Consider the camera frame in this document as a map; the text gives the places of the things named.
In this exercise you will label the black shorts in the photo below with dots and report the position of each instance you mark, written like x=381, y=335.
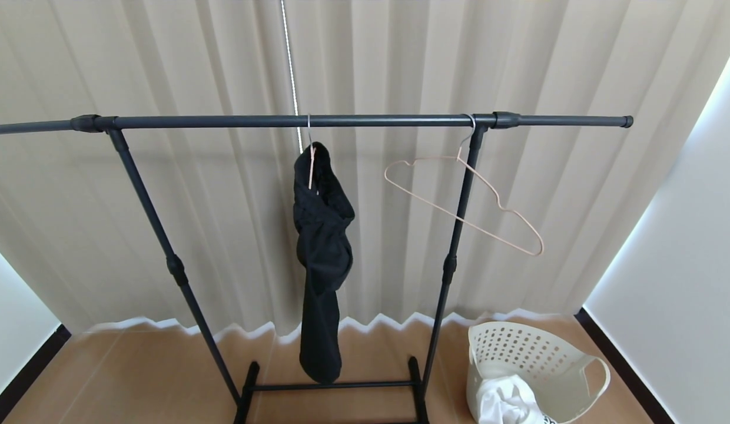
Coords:
x=324, y=265

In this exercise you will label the pink clothes hanger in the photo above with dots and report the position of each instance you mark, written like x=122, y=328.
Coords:
x=311, y=165
x=459, y=218

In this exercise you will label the white printed garment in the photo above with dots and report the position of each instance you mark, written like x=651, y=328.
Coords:
x=506, y=403

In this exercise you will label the black clothes rack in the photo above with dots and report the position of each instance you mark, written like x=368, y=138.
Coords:
x=224, y=122

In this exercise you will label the white laundry basket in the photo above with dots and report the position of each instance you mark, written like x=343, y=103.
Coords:
x=536, y=353

